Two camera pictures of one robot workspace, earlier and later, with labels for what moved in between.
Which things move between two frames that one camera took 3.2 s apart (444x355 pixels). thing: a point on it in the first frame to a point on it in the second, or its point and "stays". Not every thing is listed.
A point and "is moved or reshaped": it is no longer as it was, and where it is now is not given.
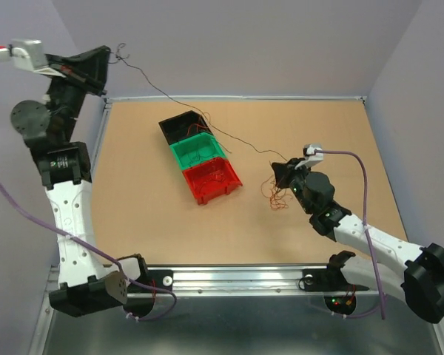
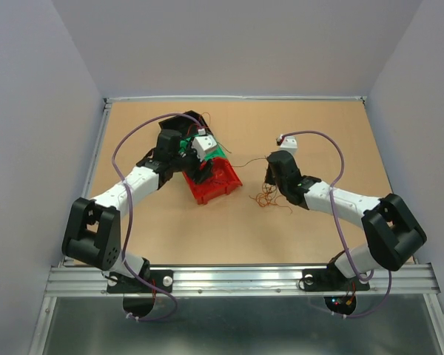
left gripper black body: x=70 y=92 to x=189 y=163
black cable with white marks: x=123 y=56 to x=249 y=161
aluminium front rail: x=240 y=279 stays
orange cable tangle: x=277 y=197 is moved or reshaped
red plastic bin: x=211 y=179 stays
